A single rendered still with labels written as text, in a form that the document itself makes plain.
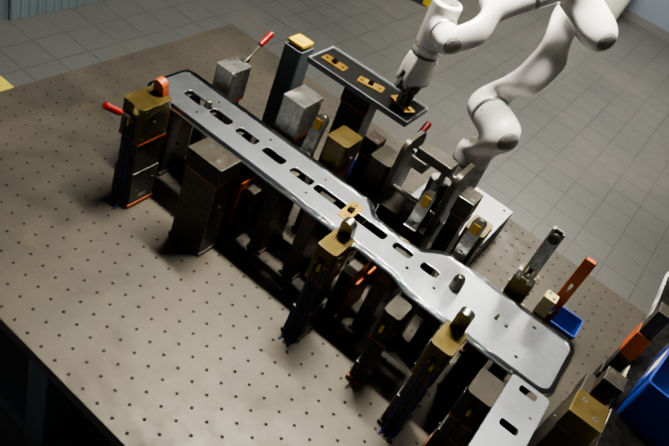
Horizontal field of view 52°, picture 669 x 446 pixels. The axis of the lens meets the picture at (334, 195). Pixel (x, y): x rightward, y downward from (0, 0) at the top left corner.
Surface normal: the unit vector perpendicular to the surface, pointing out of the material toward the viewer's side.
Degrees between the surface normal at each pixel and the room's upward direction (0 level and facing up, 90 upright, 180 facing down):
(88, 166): 0
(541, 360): 0
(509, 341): 0
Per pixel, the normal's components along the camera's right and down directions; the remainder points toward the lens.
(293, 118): -0.55, 0.39
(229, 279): 0.31, -0.72
